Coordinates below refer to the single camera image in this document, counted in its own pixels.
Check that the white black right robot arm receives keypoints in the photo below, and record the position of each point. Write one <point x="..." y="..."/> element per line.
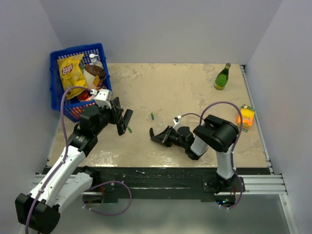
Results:
<point x="214" y="132"/>

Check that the green glass bottle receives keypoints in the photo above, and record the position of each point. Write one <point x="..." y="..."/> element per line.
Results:
<point x="222" y="78"/>

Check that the white pump soap bottle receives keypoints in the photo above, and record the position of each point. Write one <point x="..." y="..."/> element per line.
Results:
<point x="94" y="60"/>

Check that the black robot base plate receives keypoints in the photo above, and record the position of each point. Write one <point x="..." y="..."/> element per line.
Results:
<point x="156" y="177"/>

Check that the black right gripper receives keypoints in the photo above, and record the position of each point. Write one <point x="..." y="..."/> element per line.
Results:
<point x="163" y="137"/>

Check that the brown and white pouch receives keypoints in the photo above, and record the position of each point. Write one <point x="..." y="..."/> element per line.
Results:
<point x="94" y="76"/>

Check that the aluminium frame rail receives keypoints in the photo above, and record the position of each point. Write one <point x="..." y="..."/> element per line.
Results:
<point x="254" y="185"/>

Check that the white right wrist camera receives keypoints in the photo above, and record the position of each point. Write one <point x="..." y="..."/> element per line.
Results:
<point x="177" y="123"/>

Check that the black remote control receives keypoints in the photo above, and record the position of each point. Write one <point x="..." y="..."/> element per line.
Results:
<point x="127" y="116"/>

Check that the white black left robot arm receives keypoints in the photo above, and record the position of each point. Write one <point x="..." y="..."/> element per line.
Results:
<point x="41" y="208"/>

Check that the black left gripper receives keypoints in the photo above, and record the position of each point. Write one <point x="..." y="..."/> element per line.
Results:
<point x="115" y="112"/>

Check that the blue plastic basket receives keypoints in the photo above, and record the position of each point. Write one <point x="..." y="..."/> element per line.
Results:
<point x="73" y="107"/>

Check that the yellow Lays chips bag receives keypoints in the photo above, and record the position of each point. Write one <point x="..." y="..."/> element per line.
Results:
<point x="70" y="72"/>

